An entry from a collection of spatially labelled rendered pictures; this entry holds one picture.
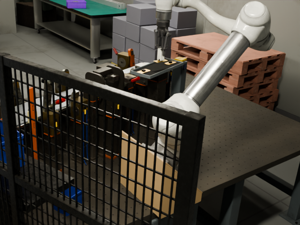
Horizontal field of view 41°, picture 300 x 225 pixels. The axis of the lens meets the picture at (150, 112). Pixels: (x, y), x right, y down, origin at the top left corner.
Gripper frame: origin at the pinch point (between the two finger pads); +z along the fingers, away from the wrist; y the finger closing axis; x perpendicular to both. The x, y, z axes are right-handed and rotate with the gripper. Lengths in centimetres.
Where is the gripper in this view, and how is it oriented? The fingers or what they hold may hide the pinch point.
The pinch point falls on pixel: (160, 54)
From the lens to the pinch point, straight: 237.3
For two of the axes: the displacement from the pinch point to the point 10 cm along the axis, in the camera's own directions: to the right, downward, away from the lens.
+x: -7.8, 2.1, -5.9
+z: -0.5, 9.1, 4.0
